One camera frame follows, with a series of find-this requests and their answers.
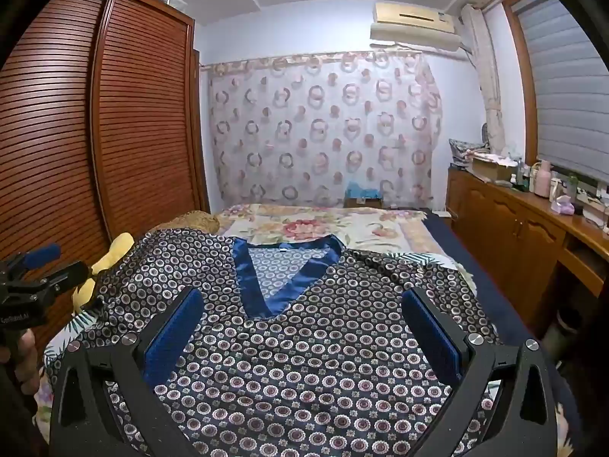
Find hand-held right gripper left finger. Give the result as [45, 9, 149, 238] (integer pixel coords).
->
[50, 287, 210, 457]

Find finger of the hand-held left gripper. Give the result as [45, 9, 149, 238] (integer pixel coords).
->
[0, 244, 62, 279]
[7, 261, 92, 302]

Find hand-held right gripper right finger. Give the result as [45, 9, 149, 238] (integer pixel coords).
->
[395, 287, 557, 457]

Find blue circle-print satin shirt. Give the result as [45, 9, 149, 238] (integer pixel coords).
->
[71, 228, 500, 457]

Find person's left hand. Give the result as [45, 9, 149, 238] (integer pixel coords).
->
[13, 331, 41, 395]

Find yellow plush toy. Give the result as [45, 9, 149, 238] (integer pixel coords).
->
[71, 232, 136, 311]

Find navy bed sheet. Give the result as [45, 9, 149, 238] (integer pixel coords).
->
[423, 212, 587, 457]

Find palm leaf print blanket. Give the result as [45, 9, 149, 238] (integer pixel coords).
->
[45, 246, 500, 439]

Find wooden sideboard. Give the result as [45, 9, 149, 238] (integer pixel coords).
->
[446, 164, 609, 344]

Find wooden louvered wardrobe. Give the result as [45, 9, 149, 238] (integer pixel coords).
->
[0, 0, 211, 358]

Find floral quilt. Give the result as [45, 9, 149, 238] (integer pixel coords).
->
[33, 202, 477, 439]

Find open cardboard box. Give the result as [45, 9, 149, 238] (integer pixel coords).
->
[471, 155, 517, 182]

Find patterned fabric bag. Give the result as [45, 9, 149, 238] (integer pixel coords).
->
[450, 138, 491, 169]

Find pink bottle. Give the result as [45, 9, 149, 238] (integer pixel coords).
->
[534, 159, 554, 197]

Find circle print curtain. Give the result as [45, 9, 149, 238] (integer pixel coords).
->
[200, 48, 444, 209]

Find gathered beige curtain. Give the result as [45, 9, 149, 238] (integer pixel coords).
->
[461, 5, 508, 154]

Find beige air conditioner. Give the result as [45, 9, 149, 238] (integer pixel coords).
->
[370, 1, 464, 54]

